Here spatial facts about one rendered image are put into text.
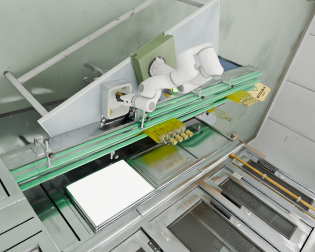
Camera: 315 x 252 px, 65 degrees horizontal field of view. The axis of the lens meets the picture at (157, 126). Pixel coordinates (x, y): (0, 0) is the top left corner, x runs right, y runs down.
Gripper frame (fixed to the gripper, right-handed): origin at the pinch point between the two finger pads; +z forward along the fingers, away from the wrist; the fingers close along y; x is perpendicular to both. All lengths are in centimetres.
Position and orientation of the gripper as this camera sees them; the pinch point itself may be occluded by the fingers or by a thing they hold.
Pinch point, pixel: (120, 96)
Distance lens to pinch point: 159.1
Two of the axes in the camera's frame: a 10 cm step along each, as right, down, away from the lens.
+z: -7.0, -2.7, 6.6
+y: 7.1, -3.0, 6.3
